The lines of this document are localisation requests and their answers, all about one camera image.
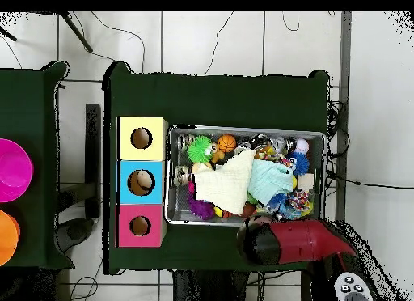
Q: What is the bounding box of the crushed clear bottle blue label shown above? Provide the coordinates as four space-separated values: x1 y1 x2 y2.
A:
276 200 314 222

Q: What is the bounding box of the shallow mesh bin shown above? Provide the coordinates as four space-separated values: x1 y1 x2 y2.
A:
165 124 327 230

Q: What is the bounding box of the wooden box with three holes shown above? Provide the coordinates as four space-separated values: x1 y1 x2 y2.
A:
115 115 169 249

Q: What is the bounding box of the orange plush toy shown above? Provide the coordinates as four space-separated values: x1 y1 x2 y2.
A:
209 142 226 165

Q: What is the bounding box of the green spiky ball toy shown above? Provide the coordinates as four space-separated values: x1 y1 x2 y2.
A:
186 134 215 165

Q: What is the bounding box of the orange toy basketball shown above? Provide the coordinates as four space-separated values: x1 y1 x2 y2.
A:
217 134 238 154

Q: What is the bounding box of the cream waffle cloth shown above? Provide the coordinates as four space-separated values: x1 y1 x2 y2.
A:
192 149 257 217

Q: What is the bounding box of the purple spiky ball toy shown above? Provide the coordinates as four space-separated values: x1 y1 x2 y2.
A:
186 193 217 221

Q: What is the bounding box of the dark green tablecloth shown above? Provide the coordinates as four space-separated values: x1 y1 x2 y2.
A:
0 61 75 270
102 61 331 276

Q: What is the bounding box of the mint waffle cloth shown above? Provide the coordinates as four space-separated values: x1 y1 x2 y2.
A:
247 159 294 207

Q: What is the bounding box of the blue spiky ball with eyes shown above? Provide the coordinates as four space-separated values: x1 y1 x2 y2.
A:
286 150 311 177

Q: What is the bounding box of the white toy baseball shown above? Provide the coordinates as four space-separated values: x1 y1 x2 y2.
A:
294 138 311 155

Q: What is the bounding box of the plain wooden block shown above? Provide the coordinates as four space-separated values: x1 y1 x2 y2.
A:
297 172 315 189

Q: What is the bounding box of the multicolour patterned fabric bow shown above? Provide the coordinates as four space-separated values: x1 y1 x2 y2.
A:
285 188 315 218

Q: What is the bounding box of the black upright panel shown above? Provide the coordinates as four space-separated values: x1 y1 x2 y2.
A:
84 103 102 219

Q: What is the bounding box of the grey rounded base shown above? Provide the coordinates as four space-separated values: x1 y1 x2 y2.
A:
56 217 95 254

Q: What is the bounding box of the long black tripod leg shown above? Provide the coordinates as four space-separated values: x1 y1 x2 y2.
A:
59 11 94 53

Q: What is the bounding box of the pink plastic bowl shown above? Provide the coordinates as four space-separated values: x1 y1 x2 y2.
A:
0 138 35 204

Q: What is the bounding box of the orange plastic bowl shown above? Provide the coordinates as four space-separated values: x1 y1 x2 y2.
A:
0 209 21 267

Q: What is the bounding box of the short black tripod leg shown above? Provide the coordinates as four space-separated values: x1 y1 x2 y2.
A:
0 25 18 42

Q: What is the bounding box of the thin black floor cable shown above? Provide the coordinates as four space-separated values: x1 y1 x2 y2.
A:
204 11 235 76
71 11 146 73

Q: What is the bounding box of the black cable bundle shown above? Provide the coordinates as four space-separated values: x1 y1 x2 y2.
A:
325 100 351 159

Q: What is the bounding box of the black cable with connector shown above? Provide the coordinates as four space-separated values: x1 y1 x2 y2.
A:
325 169 414 190

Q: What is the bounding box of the thin black cable loop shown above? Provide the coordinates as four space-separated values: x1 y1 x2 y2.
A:
281 11 301 32

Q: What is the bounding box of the grey floor rail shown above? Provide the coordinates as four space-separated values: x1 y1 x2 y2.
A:
332 11 353 223

